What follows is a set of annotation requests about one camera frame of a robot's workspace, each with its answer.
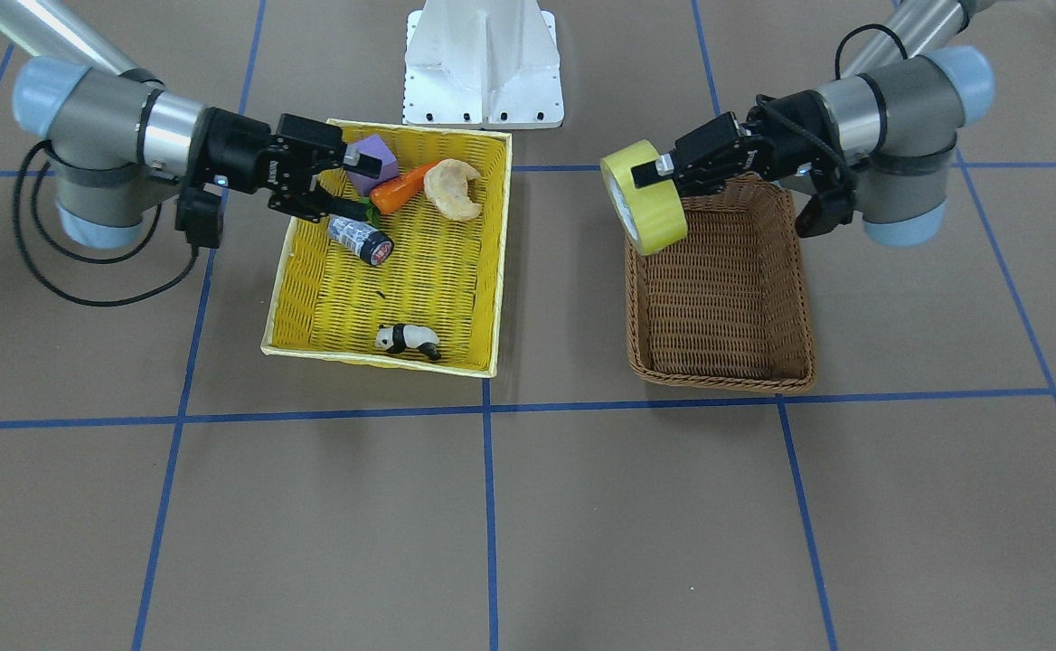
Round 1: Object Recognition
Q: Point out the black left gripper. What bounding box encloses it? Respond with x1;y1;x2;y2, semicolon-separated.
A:
631;90;841;196

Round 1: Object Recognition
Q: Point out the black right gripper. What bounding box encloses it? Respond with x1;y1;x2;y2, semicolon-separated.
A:
201;108;382;222

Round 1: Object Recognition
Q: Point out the yellow tape roll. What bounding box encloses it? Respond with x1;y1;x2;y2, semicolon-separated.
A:
599;140;689;256

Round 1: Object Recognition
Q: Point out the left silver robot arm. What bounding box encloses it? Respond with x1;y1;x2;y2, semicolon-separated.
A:
599;1;995;255

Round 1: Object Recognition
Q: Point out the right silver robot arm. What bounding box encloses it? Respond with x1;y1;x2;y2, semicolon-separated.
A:
0;1;381;249

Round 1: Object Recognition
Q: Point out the brown wicker basket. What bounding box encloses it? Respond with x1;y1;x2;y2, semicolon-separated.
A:
624;175;816;394

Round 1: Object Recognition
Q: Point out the yellow woven basket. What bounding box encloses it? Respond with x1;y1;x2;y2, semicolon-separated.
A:
262;120;513;378

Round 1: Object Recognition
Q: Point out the toy carrot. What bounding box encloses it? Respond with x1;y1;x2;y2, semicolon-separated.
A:
348;162;438;226

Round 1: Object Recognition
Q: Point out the purple foam block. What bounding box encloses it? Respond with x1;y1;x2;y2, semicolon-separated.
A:
344;135;400;197

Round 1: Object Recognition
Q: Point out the beige cracker toy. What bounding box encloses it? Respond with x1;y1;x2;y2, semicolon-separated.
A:
425;159;482;222

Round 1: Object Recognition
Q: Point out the panda figurine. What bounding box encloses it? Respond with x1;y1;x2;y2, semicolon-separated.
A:
374;323;442;362

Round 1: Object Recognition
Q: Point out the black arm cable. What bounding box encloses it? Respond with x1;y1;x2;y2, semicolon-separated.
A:
754;23;910;191
11;138;202;308

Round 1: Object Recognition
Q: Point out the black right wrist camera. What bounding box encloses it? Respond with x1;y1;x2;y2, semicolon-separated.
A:
175;188;225;249

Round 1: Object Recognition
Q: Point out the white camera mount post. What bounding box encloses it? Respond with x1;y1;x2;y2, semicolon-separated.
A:
401;1;566;129

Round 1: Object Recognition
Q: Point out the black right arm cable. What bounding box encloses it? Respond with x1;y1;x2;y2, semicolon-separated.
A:
11;138;202;308

